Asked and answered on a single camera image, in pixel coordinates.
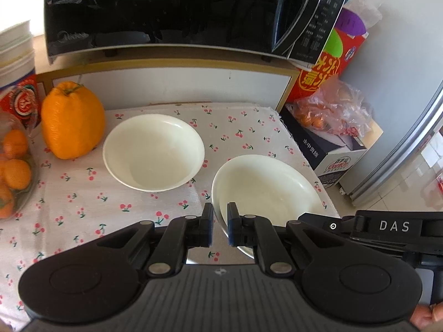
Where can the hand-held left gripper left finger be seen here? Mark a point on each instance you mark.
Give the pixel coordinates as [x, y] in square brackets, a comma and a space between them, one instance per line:
[210, 228]

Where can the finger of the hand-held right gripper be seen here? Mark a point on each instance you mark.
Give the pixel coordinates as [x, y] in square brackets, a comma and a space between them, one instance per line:
[325, 226]

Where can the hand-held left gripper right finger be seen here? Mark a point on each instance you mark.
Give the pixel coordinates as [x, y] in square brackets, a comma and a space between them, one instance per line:
[230, 228]

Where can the small cream bowl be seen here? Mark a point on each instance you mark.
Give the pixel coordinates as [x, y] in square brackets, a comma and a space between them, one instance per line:
[266, 190]

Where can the wide cream bowl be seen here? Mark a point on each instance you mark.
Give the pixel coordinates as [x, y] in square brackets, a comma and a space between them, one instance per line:
[154, 152]

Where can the person's right hand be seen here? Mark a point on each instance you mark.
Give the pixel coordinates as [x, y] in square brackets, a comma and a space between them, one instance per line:
[427, 316]

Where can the dark and white cardboard box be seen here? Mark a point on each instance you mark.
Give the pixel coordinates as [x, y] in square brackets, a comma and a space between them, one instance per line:
[328, 166]

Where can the silver refrigerator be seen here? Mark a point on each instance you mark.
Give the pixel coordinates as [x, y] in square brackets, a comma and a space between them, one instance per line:
[398, 166]

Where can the clear bag of tangerines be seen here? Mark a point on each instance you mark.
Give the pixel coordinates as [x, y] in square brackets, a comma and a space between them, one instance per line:
[332, 110]

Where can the cherry print tablecloth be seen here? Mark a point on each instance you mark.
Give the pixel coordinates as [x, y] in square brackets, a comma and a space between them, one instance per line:
[86, 193]

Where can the wooden stand with white panel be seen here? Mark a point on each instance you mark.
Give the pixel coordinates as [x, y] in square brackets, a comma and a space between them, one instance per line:
[190, 86]

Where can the red printed carton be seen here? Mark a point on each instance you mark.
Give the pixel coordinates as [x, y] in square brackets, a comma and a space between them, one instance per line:
[315, 76]

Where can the large orange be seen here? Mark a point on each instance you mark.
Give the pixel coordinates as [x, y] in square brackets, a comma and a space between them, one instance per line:
[72, 124]

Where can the glass jar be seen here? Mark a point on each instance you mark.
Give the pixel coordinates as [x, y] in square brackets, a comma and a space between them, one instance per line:
[31, 166]

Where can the pile of small tangerines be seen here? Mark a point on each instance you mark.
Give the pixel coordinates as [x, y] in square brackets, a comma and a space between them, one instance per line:
[15, 173]

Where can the white plastic bag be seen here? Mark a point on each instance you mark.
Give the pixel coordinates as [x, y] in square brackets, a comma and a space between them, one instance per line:
[363, 13]

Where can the black microwave oven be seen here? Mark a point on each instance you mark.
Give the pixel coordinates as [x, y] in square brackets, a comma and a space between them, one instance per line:
[155, 7]

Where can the white tub with red label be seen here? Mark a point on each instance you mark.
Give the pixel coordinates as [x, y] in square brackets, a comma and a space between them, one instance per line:
[17, 62]

